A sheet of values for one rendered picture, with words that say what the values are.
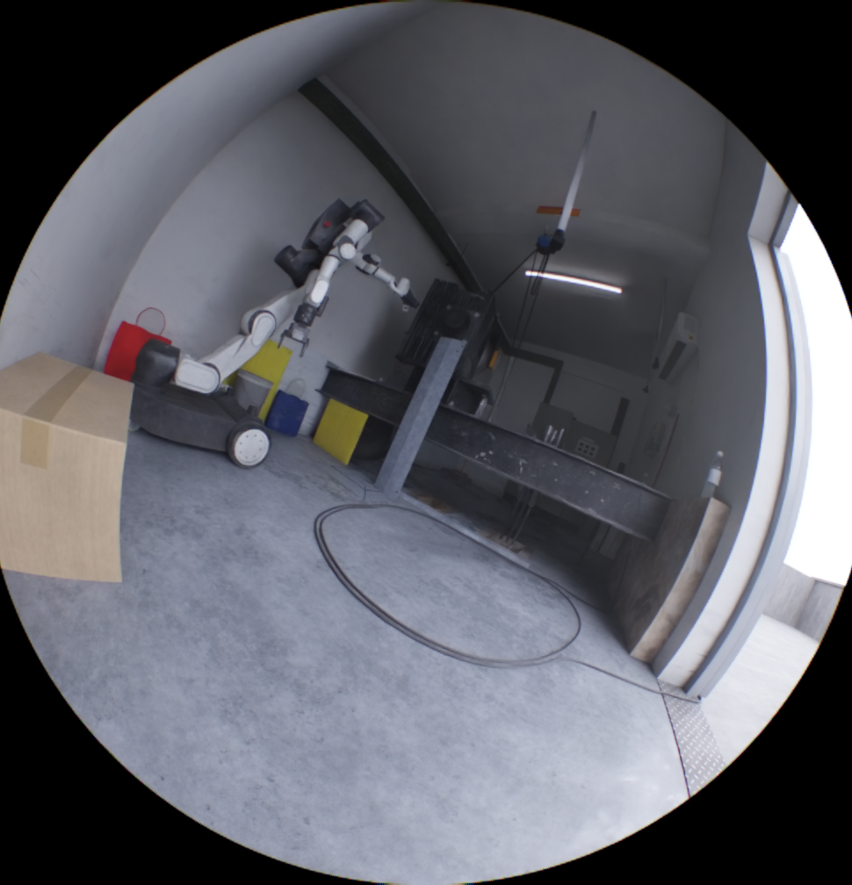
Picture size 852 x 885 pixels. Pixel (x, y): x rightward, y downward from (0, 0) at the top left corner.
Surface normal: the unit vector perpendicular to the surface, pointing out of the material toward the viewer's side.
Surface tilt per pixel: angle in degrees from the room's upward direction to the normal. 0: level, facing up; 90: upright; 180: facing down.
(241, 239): 90
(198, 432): 90
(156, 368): 90
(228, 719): 0
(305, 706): 0
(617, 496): 90
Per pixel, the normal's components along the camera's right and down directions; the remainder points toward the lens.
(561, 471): -0.48, -0.20
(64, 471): 0.79, 0.36
